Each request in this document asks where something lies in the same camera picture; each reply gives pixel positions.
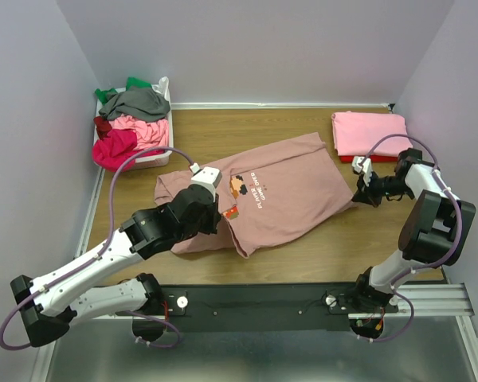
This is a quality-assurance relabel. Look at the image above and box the dusty pink printed t-shirt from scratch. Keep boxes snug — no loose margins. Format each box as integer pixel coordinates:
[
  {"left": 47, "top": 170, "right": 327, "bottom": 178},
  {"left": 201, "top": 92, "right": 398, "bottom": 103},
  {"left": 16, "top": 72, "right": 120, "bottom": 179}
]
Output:
[{"left": 171, "top": 132, "right": 352, "bottom": 258}]

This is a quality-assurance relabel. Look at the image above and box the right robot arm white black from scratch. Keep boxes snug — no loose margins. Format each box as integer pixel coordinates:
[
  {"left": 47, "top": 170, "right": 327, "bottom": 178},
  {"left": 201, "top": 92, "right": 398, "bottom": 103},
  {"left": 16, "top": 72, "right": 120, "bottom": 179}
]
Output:
[{"left": 347, "top": 148, "right": 476, "bottom": 311}]

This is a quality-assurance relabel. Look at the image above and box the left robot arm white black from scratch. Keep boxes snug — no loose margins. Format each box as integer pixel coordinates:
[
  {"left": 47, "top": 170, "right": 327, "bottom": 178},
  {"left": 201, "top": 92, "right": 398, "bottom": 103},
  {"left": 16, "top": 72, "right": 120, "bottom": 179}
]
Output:
[{"left": 10, "top": 183, "right": 221, "bottom": 348}]

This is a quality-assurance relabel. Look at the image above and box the folded red t-shirt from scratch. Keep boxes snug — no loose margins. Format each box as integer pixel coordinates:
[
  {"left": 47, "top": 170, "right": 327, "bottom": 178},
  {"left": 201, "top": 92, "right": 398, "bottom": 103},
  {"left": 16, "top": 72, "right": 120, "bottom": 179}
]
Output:
[{"left": 339, "top": 154, "right": 398, "bottom": 163}]

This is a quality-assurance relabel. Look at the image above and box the folded light pink t-shirt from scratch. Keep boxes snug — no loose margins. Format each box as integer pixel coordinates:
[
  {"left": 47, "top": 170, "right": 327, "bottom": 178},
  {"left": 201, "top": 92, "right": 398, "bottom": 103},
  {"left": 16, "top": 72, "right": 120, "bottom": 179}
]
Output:
[{"left": 331, "top": 111, "right": 407, "bottom": 158}]

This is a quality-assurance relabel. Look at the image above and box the white laundry basket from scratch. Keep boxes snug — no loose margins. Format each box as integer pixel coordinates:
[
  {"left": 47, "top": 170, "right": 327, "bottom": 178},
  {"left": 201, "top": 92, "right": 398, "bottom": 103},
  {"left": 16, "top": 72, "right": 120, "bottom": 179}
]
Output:
[{"left": 93, "top": 76, "right": 174, "bottom": 170}]

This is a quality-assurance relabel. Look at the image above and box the pink t-shirt in basket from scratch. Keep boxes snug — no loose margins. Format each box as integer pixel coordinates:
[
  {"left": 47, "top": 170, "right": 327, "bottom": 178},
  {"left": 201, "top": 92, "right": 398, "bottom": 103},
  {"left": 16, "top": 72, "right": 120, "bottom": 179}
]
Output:
[{"left": 110, "top": 115, "right": 170, "bottom": 150}]

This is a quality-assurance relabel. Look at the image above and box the magenta t-shirt in basket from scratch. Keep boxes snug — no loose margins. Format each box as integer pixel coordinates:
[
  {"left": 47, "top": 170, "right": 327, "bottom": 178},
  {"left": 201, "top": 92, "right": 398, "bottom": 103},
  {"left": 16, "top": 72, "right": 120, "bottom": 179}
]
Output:
[{"left": 92, "top": 129, "right": 168, "bottom": 172}]

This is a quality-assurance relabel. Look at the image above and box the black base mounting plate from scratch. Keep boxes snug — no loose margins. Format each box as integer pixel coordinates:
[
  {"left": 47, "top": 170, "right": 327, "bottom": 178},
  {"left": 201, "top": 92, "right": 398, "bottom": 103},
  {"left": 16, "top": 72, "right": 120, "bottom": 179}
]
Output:
[{"left": 137, "top": 283, "right": 398, "bottom": 337}]

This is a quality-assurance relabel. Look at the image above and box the grey t-shirt in basket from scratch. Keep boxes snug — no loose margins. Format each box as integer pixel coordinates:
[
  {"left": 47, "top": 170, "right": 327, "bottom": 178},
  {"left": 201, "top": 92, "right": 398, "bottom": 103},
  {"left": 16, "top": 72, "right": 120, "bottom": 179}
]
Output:
[{"left": 98, "top": 87, "right": 170, "bottom": 123}]

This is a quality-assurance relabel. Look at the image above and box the dark red t-shirt in basket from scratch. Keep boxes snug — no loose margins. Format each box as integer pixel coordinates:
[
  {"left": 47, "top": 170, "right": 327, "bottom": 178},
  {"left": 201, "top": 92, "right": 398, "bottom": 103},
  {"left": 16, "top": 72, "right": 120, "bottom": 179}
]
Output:
[{"left": 93, "top": 116, "right": 112, "bottom": 140}]

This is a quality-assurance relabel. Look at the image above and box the green t-shirt in basket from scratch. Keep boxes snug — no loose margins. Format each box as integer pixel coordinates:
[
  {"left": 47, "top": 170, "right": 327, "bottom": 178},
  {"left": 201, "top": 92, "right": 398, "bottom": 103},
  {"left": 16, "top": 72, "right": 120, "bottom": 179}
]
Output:
[{"left": 94, "top": 76, "right": 151, "bottom": 104}]

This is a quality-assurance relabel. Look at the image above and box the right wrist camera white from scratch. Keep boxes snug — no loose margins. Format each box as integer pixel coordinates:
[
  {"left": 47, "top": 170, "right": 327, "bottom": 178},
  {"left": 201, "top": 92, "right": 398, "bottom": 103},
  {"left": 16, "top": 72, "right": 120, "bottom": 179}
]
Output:
[{"left": 351, "top": 156, "right": 373, "bottom": 186}]

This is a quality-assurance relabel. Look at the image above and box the aluminium frame rail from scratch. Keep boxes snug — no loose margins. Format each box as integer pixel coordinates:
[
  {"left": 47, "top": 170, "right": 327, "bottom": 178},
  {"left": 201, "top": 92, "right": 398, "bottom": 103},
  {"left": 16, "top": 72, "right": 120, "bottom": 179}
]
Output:
[{"left": 28, "top": 166, "right": 478, "bottom": 382}]

